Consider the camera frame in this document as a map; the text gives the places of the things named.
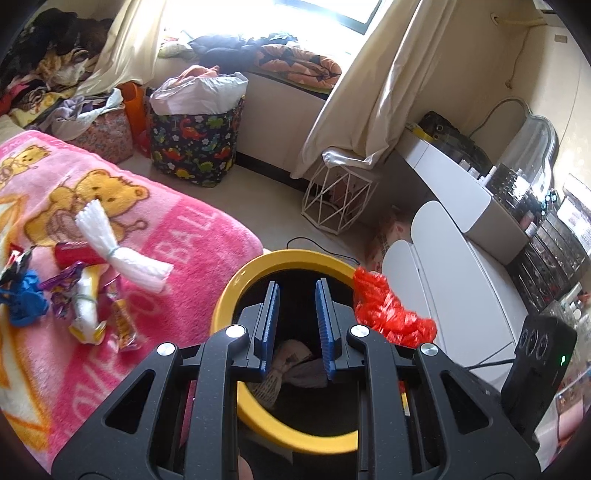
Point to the white scalloped cabinet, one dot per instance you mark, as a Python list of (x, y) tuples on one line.
[(443, 258)]

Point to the white plastic bundle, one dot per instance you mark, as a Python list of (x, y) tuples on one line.
[(115, 254)]

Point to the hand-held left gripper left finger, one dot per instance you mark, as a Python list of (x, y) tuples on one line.
[(272, 323)]

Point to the pink bear print blanket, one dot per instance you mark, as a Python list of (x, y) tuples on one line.
[(184, 240)]

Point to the white desk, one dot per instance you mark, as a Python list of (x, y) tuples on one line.
[(461, 184)]

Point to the white yellow wrapper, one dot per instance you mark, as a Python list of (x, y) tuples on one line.
[(87, 314)]

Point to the purple foil wrapper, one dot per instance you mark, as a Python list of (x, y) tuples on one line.
[(64, 281)]

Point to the orange red cloth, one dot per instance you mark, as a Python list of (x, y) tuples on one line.
[(198, 71)]

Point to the orange bag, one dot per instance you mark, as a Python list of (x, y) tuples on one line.
[(134, 115)]

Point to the yellow rimmed black bin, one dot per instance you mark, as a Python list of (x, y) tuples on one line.
[(295, 256)]

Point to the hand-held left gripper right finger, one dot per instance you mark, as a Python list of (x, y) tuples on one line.
[(325, 332)]

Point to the black printed wrapper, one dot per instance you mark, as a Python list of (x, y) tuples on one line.
[(16, 267)]

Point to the white plastic bag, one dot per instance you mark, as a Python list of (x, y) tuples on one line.
[(198, 94)]

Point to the pink package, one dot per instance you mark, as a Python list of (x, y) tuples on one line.
[(388, 235)]

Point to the dark clothes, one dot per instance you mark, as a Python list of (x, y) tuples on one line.
[(221, 46)]

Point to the clear cosmetics organizer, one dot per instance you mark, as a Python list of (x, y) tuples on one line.
[(554, 244)]

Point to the pile of clothes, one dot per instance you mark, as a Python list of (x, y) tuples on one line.
[(46, 55)]

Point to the wavy framed mirror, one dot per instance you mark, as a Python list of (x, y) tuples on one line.
[(531, 147)]

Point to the blue plastic bag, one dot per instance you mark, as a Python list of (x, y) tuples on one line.
[(23, 300)]

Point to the dinosaur print fabric basket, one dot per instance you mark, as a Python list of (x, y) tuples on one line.
[(198, 143)]

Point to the floral fabric bag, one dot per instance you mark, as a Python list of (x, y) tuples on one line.
[(106, 134)]

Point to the lavender cloth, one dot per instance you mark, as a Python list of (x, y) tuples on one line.
[(74, 113)]

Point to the black bag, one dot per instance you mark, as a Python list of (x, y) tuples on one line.
[(443, 129)]

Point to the cream curtain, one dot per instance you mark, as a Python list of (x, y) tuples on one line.
[(378, 83), (134, 41)]

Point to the crumpled paper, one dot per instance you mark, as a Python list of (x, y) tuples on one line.
[(295, 360)]

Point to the orange black quilt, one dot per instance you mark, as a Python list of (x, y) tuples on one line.
[(300, 67)]

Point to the red plastic bag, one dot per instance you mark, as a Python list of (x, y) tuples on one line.
[(388, 314)]

